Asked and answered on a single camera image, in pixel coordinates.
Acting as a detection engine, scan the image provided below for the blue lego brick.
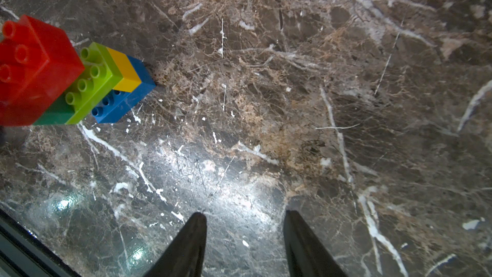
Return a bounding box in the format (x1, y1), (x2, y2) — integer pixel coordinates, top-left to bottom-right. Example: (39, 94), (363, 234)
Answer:
(91, 56), (156, 123)

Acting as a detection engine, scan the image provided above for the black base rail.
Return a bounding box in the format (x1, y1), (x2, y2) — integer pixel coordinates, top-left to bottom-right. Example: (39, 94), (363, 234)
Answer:
(1, 211), (79, 277)

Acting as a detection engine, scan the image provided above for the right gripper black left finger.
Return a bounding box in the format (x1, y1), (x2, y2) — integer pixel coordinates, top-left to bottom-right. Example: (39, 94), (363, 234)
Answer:
(144, 212), (207, 277)

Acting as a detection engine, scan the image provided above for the lime green lego brick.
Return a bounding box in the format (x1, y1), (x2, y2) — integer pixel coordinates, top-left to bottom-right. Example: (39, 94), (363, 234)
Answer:
(64, 42), (123, 124)

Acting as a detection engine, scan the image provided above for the small yellow lego brick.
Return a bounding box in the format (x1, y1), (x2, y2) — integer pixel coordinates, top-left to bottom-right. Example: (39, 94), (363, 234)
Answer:
(106, 48), (142, 92)

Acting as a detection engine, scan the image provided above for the small green lego brick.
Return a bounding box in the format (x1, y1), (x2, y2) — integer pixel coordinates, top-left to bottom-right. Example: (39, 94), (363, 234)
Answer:
(33, 104), (74, 126)

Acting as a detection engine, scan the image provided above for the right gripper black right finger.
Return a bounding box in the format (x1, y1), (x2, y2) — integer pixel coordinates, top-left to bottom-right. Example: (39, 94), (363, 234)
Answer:
(283, 210), (347, 277)

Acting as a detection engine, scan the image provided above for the red lego brick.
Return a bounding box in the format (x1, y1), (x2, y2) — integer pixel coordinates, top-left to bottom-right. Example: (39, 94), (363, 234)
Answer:
(1, 15), (85, 126)

